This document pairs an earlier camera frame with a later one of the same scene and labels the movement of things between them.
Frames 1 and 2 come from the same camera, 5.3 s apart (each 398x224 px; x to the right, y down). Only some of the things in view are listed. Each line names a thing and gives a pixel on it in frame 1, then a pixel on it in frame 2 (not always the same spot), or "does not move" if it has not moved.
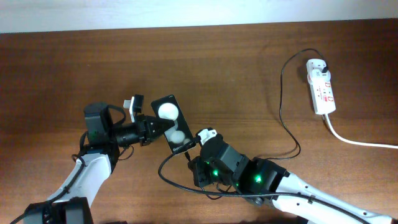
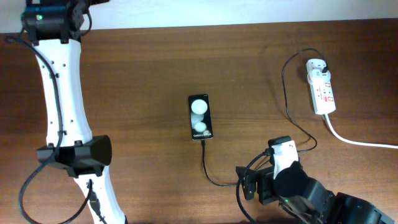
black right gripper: x=198 y=165 → x=266 y=177
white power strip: x=322 y=93 does not move
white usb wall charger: x=314 y=67 does not move
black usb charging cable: x=278 y=102 → x=288 y=109
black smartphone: x=178 y=136 → x=200 y=117
